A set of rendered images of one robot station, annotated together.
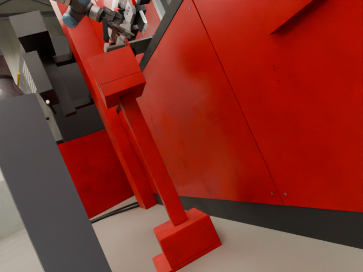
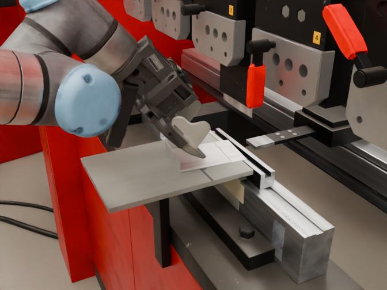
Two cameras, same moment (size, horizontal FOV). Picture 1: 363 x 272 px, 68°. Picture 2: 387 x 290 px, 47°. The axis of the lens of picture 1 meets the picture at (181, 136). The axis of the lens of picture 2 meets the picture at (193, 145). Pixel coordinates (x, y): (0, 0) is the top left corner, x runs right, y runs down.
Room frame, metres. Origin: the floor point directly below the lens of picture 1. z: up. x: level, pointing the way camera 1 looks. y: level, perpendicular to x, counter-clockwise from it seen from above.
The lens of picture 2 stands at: (0.80, 0.07, 1.39)
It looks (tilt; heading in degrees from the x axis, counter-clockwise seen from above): 27 degrees down; 357
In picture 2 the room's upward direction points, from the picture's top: straight up
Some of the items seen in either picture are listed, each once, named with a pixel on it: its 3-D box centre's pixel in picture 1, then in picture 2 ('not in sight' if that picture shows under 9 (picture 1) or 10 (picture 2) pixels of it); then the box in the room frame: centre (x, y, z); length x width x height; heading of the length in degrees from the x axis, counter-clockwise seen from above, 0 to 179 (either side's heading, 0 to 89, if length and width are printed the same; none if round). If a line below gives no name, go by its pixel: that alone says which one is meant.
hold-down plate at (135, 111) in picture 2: not in sight; (116, 102); (2.08, 0.24, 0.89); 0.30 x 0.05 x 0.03; 23
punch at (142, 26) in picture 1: (141, 23); (238, 84); (1.55, -0.05, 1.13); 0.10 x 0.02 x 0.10; 23
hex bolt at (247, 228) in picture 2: not in sight; (246, 231); (1.40, -0.06, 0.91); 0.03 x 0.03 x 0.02
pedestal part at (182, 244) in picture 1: (179, 239); not in sight; (1.05, 0.17, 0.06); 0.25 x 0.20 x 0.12; 105
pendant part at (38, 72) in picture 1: (42, 80); not in sight; (2.43, 0.96, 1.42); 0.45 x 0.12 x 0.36; 19
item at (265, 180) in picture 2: not in sight; (237, 155); (1.54, -0.06, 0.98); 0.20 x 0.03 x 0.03; 23
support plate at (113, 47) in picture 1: (127, 49); (164, 166); (1.49, 0.08, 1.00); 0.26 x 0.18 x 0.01; 113
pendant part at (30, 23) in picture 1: (48, 69); not in sight; (2.51, 0.89, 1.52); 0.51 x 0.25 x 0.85; 19
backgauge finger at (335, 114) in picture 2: not in sight; (304, 128); (1.61, -0.20, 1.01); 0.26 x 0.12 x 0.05; 113
